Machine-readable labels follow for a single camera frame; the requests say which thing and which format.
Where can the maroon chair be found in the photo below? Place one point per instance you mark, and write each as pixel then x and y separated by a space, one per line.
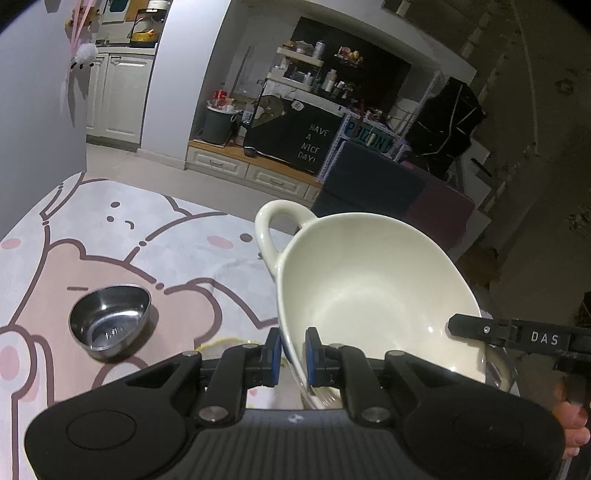
pixel 440 211

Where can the person right hand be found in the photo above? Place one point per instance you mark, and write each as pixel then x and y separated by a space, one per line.
pixel 573 420

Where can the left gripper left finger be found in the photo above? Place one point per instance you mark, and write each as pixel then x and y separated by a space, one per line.
pixel 227 380

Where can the dark blue chair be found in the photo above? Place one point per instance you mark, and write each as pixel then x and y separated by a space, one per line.
pixel 362 180

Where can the black hanging jacket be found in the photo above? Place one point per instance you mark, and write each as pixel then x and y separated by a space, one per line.
pixel 441 134

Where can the grey trash bin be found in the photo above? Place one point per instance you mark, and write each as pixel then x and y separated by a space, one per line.
pixel 218 125

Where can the low wooden drawer cabinet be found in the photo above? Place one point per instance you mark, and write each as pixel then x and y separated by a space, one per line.
pixel 230 163

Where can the black letter board sign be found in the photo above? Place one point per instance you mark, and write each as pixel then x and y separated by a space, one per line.
pixel 292 132

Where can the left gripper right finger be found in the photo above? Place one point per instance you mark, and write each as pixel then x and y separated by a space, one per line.
pixel 347 369

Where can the white storage shelf rack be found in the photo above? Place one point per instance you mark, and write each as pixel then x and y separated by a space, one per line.
pixel 294 69

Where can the white plush wall toy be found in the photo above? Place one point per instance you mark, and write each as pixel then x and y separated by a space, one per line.
pixel 85 55

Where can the round steel bowl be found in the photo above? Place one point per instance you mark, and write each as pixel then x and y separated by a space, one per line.
pixel 106 321

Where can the white kitchen cabinet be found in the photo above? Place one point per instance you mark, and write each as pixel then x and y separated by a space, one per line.
pixel 117 94

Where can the cartoon bear tablecloth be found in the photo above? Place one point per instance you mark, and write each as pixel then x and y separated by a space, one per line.
pixel 208 285

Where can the yellow pot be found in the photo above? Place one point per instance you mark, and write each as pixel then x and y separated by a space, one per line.
pixel 144 38

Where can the cream two-handled bowl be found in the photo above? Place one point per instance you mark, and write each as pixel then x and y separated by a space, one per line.
pixel 372 282

